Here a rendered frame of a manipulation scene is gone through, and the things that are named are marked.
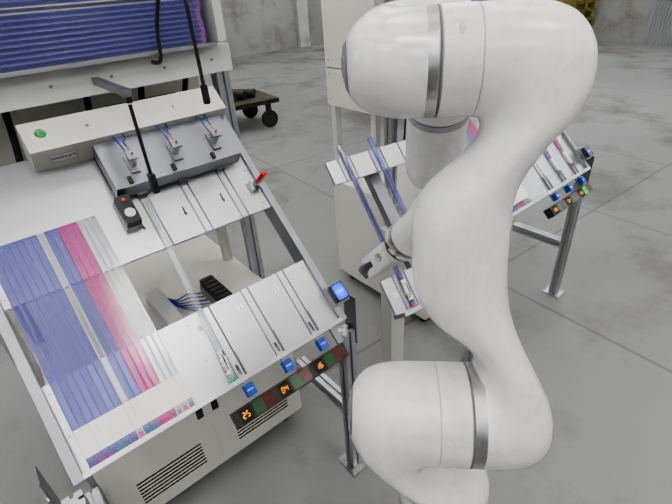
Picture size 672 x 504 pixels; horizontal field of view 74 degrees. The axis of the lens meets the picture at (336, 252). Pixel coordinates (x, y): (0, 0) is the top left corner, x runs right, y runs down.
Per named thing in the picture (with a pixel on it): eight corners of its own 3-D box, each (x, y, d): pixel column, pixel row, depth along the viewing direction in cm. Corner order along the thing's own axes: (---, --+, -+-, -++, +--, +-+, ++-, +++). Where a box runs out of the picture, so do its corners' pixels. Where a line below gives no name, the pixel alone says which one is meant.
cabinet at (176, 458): (304, 417, 181) (285, 296, 148) (132, 542, 144) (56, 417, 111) (227, 337, 224) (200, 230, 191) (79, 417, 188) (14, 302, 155)
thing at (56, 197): (266, 214, 131) (270, 206, 127) (9, 316, 96) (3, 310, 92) (212, 124, 136) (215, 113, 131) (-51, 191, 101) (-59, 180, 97)
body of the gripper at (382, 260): (396, 267, 89) (370, 285, 98) (429, 248, 94) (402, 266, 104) (376, 235, 90) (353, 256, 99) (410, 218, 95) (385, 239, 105)
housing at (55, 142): (218, 137, 136) (226, 107, 124) (40, 186, 110) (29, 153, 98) (205, 116, 137) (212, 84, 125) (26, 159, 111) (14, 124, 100)
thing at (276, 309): (334, 320, 124) (339, 317, 121) (83, 473, 89) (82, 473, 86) (299, 263, 126) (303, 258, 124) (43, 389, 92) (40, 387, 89)
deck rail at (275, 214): (338, 323, 127) (347, 317, 122) (333, 326, 126) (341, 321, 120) (218, 123, 137) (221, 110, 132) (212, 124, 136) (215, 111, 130)
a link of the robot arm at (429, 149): (429, 60, 71) (417, 192, 96) (399, 121, 63) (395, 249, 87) (486, 67, 68) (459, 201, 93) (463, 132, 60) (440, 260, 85)
